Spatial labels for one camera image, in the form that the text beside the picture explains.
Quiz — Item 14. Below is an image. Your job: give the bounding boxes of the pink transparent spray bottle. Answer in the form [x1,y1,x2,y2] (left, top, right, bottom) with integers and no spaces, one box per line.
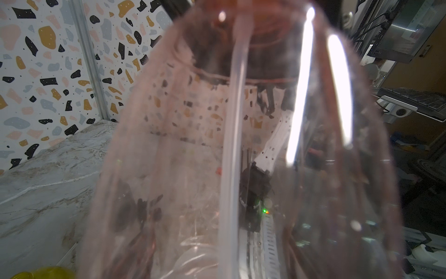
[77,1,404,279]

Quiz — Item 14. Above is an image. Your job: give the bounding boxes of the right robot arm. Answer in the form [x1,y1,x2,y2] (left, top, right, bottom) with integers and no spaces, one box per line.
[239,110,293,233]

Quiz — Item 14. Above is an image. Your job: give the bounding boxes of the dark smoky spray bottle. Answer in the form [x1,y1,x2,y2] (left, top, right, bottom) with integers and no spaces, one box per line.
[112,180,137,233]

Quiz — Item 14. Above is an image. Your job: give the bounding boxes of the yellow spray bottle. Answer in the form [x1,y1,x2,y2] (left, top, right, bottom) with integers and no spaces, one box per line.
[11,266,75,279]

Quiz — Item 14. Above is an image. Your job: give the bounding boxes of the aluminium frame post right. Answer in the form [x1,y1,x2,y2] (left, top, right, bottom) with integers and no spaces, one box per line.
[68,0,110,121]

